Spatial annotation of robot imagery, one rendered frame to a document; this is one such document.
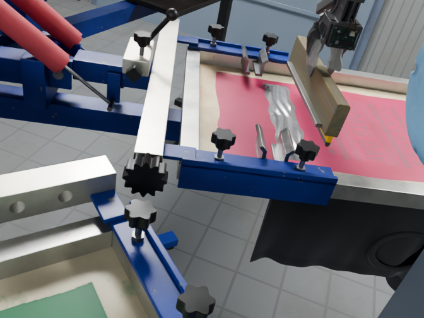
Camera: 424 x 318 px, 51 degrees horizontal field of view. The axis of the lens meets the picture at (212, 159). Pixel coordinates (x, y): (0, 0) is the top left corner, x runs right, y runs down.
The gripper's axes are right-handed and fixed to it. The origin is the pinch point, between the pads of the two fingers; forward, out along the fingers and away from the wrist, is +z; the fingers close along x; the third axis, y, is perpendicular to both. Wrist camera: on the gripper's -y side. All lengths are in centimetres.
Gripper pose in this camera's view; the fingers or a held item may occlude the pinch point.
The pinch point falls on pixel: (318, 70)
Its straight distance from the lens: 108.2
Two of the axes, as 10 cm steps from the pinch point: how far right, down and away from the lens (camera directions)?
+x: 9.8, 1.3, 1.2
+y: 0.2, 5.9, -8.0
